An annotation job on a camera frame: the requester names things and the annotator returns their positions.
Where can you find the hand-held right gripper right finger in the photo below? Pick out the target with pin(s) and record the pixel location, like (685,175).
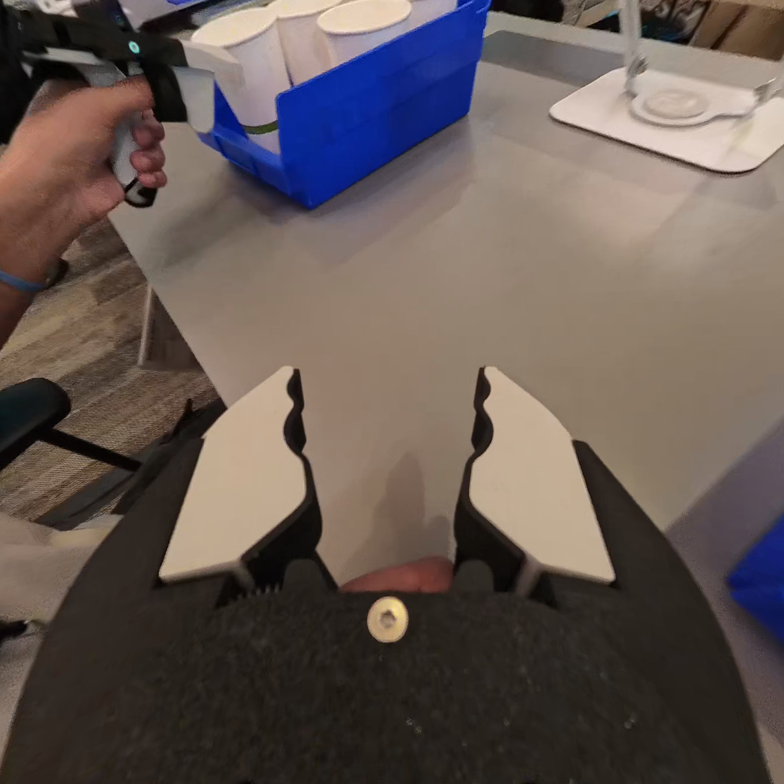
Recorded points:
(533,490)

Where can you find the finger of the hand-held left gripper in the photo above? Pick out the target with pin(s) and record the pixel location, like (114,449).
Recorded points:
(196,98)

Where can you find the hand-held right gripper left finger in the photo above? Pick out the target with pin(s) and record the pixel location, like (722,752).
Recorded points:
(245,490)

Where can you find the set of white paper cups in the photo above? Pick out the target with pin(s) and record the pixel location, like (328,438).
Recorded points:
(361,30)

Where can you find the blue plastic bin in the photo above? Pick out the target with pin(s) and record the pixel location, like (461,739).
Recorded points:
(380,104)
(765,582)

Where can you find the person's left hand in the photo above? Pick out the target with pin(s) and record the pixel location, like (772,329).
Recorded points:
(55,171)

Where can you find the person's right hand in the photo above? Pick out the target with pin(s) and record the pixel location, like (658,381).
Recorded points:
(404,576)

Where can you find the blue wristband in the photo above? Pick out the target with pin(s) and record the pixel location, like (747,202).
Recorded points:
(18,282)

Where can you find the instruction sheet on stand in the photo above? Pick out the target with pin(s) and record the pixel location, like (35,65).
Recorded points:
(600,116)

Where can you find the tan cardboard box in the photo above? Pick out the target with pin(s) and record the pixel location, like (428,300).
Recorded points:
(741,27)

